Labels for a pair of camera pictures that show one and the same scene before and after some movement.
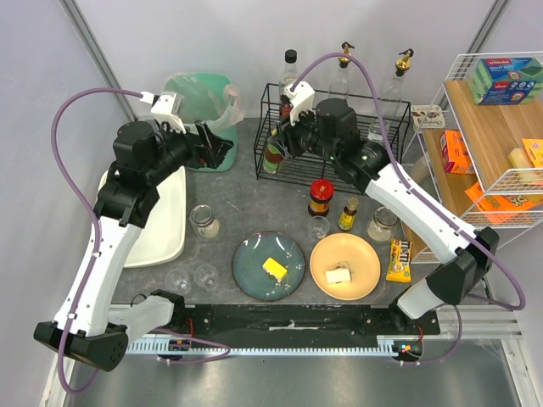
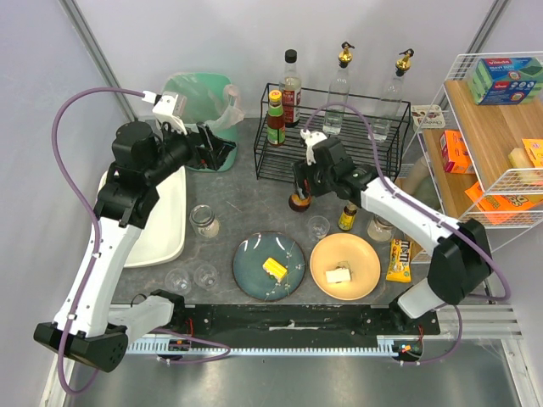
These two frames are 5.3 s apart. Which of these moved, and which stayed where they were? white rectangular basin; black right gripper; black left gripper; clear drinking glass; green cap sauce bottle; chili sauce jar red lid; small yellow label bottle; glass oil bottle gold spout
Moved: green cap sauce bottle; chili sauce jar red lid; black right gripper
Stayed: small yellow label bottle; white rectangular basin; clear drinking glass; black left gripper; glass oil bottle gold spout
